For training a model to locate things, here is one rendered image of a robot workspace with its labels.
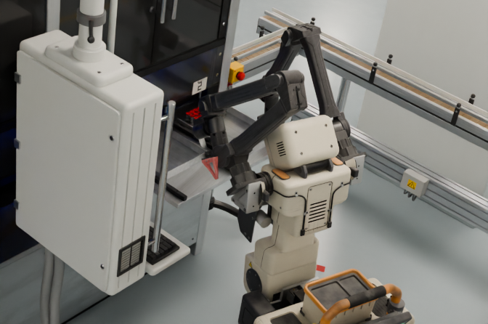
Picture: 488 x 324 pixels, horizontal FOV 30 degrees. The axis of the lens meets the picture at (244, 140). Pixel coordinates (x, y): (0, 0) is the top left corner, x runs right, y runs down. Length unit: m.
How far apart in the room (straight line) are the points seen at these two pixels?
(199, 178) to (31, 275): 0.76
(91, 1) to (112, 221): 0.69
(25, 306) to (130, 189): 1.07
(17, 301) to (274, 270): 1.07
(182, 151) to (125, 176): 0.91
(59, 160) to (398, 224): 2.52
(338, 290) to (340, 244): 1.69
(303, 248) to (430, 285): 1.54
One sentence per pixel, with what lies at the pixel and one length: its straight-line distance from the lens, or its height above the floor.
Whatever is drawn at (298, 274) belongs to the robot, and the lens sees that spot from 3.34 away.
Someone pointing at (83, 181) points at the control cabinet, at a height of 1.20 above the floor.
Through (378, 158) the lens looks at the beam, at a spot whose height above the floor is 0.51.
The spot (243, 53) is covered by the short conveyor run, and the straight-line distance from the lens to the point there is 4.28.
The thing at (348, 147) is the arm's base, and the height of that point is 1.23.
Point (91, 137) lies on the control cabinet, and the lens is 2.80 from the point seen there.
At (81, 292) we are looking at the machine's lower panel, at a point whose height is 0.21.
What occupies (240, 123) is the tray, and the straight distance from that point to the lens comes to 3.91.
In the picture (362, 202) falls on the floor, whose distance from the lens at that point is 5.13.
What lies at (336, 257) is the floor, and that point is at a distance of 4.70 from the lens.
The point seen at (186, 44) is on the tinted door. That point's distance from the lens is 3.69.
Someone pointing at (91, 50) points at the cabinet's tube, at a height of 1.62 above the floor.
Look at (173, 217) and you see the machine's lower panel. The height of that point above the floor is 0.34.
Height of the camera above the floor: 2.93
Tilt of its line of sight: 33 degrees down
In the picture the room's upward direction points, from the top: 10 degrees clockwise
